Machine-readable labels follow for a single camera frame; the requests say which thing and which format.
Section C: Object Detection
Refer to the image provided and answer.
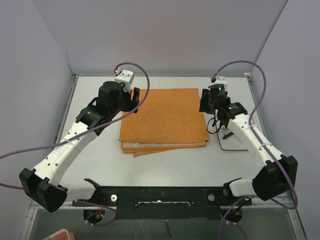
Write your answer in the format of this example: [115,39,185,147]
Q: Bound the orange cloth napkin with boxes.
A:
[118,88,209,157]

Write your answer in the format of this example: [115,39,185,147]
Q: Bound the silver table knife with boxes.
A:
[222,132,233,140]

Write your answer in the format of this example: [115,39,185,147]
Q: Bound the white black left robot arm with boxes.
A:
[19,81,140,213]

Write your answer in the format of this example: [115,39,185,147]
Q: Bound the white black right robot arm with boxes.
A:
[199,84,298,205]

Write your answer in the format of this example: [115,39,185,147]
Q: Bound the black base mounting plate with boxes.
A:
[72,186,252,221]

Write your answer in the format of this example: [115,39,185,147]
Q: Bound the pink plastic bin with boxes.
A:
[44,229,75,240]

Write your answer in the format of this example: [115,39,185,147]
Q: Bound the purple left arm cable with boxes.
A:
[0,61,151,227]

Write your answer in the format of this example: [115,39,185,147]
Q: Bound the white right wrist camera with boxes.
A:
[210,76,228,91]

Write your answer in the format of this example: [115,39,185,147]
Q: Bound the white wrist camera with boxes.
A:
[210,76,228,91]
[114,69,134,93]

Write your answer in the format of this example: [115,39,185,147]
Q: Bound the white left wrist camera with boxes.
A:
[114,69,134,93]

